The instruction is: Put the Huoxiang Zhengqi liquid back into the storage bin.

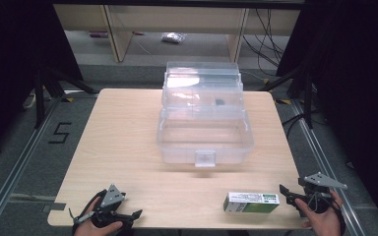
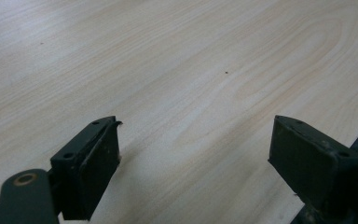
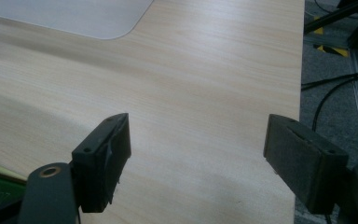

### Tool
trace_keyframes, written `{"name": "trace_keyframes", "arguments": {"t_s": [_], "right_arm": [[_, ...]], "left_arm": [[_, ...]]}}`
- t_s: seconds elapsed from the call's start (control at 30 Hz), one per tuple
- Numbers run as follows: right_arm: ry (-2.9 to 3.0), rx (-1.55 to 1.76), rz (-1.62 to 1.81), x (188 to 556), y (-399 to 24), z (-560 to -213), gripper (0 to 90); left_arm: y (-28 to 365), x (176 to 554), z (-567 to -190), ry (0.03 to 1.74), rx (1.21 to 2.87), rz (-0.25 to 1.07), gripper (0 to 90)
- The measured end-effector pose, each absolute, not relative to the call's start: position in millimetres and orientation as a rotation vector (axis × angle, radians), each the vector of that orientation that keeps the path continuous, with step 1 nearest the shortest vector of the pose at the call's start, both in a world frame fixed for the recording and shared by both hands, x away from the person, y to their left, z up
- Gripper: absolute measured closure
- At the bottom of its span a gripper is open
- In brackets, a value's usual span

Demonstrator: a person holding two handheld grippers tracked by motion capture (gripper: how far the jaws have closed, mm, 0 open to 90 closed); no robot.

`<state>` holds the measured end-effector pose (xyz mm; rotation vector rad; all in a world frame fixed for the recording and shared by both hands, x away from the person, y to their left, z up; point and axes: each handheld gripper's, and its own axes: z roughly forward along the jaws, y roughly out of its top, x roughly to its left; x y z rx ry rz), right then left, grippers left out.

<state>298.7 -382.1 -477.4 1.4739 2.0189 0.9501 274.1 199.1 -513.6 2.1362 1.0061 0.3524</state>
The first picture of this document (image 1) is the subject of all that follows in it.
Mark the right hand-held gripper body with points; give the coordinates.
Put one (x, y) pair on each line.
(318, 190)

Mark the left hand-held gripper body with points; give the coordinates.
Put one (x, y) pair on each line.
(111, 200)

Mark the white and green carton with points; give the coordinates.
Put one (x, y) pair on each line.
(250, 203)

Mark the clear plastic storage box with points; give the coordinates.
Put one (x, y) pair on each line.
(206, 131)

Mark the person's right hand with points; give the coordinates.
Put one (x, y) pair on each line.
(323, 221)

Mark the person's left hand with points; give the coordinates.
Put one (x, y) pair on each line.
(93, 229)

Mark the black tape numeral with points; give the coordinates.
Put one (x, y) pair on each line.
(59, 133)

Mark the black tripod stand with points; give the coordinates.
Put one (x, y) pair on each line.
(307, 98)
(40, 98)

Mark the yellow and black tape piece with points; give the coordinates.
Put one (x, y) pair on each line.
(67, 99)
(283, 101)

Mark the black curtain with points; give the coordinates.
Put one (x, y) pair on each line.
(13, 65)
(357, 82)

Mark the pink flat item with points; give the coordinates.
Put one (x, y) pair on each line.
(98, 34)

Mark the light wooden shelf unit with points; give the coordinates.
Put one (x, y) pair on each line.
(118, 26)

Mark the clear plastic bag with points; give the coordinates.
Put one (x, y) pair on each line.
(173, 37)

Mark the metal floor rail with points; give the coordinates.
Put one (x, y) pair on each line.
(23, 157)
(318, 154)

